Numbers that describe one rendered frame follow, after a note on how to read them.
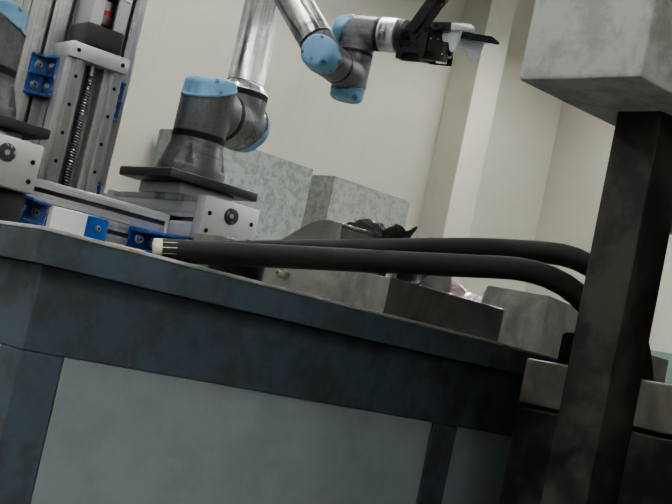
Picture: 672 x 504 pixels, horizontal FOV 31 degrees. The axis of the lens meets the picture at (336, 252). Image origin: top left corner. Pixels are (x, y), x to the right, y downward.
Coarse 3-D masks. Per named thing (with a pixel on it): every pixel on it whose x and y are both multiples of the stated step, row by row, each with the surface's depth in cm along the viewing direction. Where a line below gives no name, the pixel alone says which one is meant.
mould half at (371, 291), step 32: (320, 224) 190; (288, 288) 192; (320, 288) 187; (352, 288) 182; (384, 288) 177; (416, 288) 180; (448, 288) 202; (416, 320) 181; (448, 320) 185; (480, 320) 190
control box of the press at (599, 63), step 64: (576, 0) 131; (640, 0) 125; (576, 64) 129; (640, 64) 124; (640, 128) 136; (640, 192) 135; (640, 256) 134; (640, 320) 135; (576, 384) 135; (640, 384) 136; (576, 448) 134
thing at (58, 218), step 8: (56, 208) 172; (48, 216) 174; (56, 216) 172; (64, 216) 172; (72, 216) 172; (80, 216) 173; (48, 224) 172; (56, 224) 172; (64, 224) 172; (72, 224) 172; (80, 224) 173; (72, 232) 172; (80, 232) 173
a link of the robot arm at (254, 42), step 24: (264, 0) 279; (240, 24) 280; (264, 24) 278; (240, 48) 278; (264, 48) 279; (240, 72) 277; (264, 72) 280; (240, 96) 275; (264, 96) 278; (264, 120) 281; (240, 144) 278
